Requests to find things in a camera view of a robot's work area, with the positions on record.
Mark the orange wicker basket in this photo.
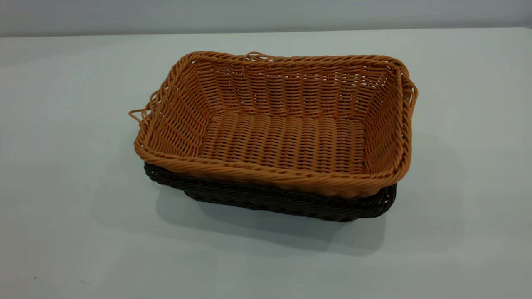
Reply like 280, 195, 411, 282
129, 51, 419, 199

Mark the black wicker basket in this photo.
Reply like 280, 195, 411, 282
144, 162, 397, 223

